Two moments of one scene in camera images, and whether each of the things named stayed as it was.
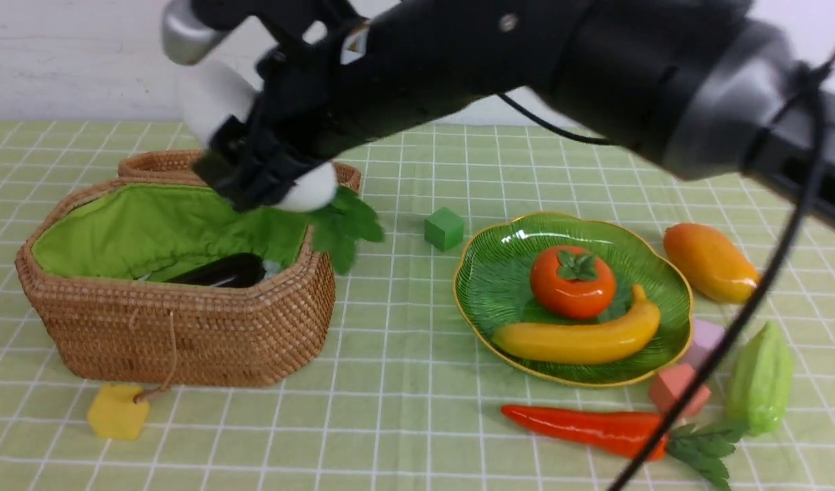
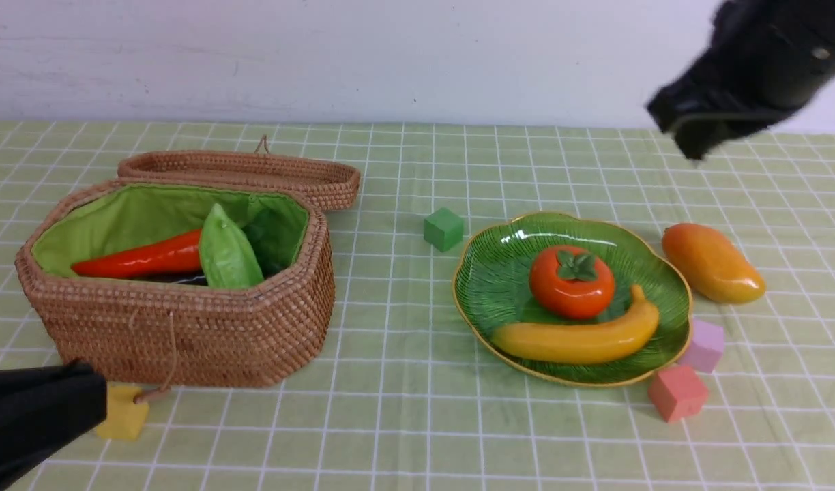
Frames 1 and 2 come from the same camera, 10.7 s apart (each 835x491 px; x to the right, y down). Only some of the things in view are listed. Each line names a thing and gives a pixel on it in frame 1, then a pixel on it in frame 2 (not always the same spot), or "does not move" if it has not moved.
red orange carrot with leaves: (627, 435) → (183, 254)
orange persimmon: (572, 282) does not move
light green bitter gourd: (760, 382) → (228, 259)
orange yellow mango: (711, 263) does not move
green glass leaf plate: (492, 290) does not move
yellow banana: (573, 343) does not move
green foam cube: (443, 229) does not move
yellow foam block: (113, 412) does not move
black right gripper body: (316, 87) → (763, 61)
